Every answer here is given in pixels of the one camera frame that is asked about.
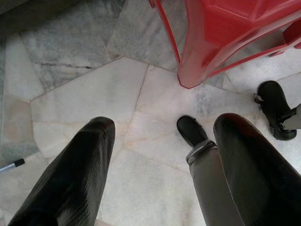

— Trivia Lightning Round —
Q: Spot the silver metal clothes rack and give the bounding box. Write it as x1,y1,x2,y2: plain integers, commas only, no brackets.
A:
0,159,25,173

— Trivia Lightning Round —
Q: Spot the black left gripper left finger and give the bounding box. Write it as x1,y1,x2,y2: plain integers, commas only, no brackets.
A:
7,116,116,226

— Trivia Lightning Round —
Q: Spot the red plastic stool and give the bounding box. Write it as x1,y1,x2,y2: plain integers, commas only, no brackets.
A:
148,0,301,89

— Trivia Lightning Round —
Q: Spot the grey robot left leg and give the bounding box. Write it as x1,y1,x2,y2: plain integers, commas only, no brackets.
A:
176,115,245,226

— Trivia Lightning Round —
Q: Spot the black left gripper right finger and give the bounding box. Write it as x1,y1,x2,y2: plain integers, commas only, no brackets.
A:
213,113,301,226

